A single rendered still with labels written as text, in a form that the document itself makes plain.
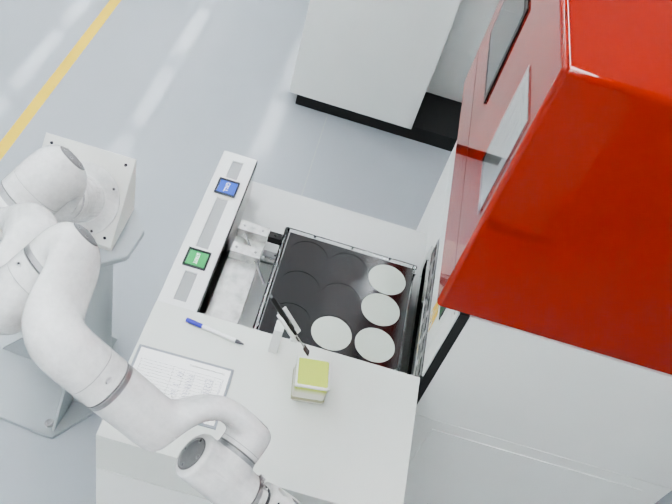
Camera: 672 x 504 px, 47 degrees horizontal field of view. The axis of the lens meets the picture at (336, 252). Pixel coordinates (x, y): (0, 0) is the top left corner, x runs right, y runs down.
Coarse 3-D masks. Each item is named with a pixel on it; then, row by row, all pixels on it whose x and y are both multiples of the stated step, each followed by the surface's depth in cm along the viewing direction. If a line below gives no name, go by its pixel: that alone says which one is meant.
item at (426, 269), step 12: (432, 252) 208; (432, 264) 205; (420, 276) 213; (420, 288) 208; (420, 300) 206; (420, 312) 196; (420, 324) 191; (420, 336) 189; (420, 348) 186; (408, 360) 193; (408, 372) 190
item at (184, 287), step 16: (224, 160) 210; (240, 160) 212; (256, 160) 213; (224, 176) 206; (240, 176) 208; (208, 192) 201; (240, 192) 204; (208, 208) 198; (224, 208) 200; (192, 224) 193; (208, 224) 195; (224, 224) 195; (192, 240) 190; (208, 240) 191; (224, 240) 192; (176, 272) 182; (192, 272) 184; (208, 272) 184; (176, 288) 179; (192, 288) 180; (176, 304) 176; (192, 304) 177
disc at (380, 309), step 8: (368, 296) 199; (376, 296) 199; (384, 296) 200; (368, 304) 197; (376, 304) 198; (384, 304) 198; (392, 304) 199; (368, 312) 195; (376, 312) 196; (384, 312) 196; (392, 312) 197; (376, 320) 194; (384, 320) 195; (392, 320) 195
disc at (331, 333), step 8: (320, 320) 190; (328, 320) 191; (336, 320) 191; (312, 328) 188; (320, 328) 189; (328, 328) 189; (336, 328) 190; (344, 328) 190; (312, 336) 187; (320, 336) 187; (328, 336) 188; (336, 336) 188; (344, 336) 189; (320, 344) 186; (328, 344) 186; (336, 344) 187; (344, 344) 187
